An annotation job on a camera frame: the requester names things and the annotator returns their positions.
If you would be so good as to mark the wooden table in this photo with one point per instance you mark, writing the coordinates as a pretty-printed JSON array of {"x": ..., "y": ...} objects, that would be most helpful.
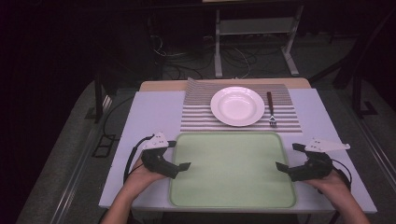
[{"x": 162, "y": 85}]

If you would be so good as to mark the person's right hand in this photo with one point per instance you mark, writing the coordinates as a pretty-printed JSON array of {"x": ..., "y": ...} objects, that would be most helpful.
[{"x": 330, "y": 185}]

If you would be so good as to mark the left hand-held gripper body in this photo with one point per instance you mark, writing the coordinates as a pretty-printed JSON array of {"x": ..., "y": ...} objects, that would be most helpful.
[{"x": 155, "y": 157}]

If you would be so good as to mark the black stand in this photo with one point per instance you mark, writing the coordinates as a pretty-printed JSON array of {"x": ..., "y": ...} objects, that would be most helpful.
[
  {"x": 358, "y": 93},
  {"x": 99, "y": 99}
]

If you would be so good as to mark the white foam board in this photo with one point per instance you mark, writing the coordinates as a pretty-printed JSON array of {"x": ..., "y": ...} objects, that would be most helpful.
[{"x": 152, "y": 115}]

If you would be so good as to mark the light green tray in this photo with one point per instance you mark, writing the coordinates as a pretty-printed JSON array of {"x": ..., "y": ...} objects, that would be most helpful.
[{"x": 232, "y": 171}]

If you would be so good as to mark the grey metal stand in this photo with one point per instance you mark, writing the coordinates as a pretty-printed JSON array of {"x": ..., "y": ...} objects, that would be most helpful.
[{"x": 257, "y": 25}]

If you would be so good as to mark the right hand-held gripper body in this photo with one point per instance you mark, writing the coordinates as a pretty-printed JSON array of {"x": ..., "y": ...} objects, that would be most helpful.
[{"x": 319, "y": 163}]

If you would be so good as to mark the person's left hand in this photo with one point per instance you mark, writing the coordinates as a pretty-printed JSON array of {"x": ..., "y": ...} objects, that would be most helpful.
[{"x": 141, "y": 177}]

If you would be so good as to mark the striped placemat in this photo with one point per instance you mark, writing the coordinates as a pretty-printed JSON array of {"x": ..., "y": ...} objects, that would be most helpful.
[{"x": 196, "y": 112}]

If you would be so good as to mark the white plate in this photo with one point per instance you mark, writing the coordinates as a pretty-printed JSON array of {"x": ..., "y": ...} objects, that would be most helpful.
[{"x": 237, "y": 106}]

